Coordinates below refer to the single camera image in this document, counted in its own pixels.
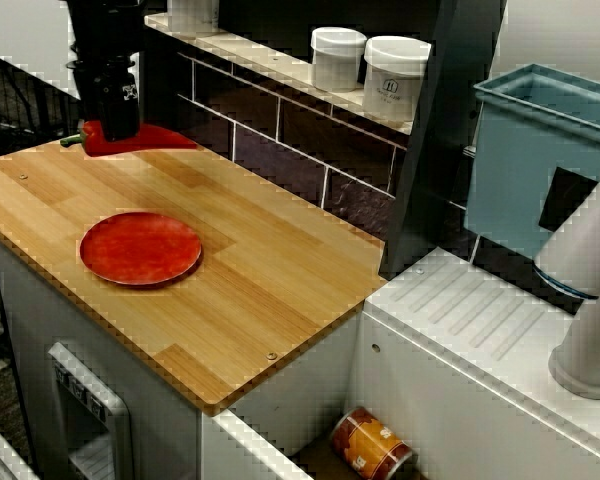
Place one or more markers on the red toy pepper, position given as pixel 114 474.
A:
pixel 155 142

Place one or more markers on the white shelf board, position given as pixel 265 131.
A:
pixel 260 55

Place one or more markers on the blue-grey plastic bin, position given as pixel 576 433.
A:
pixel 510 175

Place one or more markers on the plain white jar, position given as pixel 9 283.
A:
pixel 337 60
pixel 195 15

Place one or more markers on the white sink unit with drainboard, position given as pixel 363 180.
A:
pixel 455 375

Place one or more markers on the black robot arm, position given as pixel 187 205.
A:
pixel 105 30

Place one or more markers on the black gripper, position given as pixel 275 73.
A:
pixel 110 92

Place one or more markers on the white toy faucet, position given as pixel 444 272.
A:
pixel 580 240

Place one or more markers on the white kitchen cabinet body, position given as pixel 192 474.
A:
pixel 165 440

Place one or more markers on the orange soup can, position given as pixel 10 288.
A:
pixel 370 442

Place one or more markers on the red round plate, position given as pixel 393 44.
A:
pixel 140 250

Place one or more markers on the white jar with logo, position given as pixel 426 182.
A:
pixel 395 80

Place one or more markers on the black shelf side panel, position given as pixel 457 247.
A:
pixel 162 75
pixel 445 150

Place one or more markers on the dark tiled backsplash panel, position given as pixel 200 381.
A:
pixel 280 150

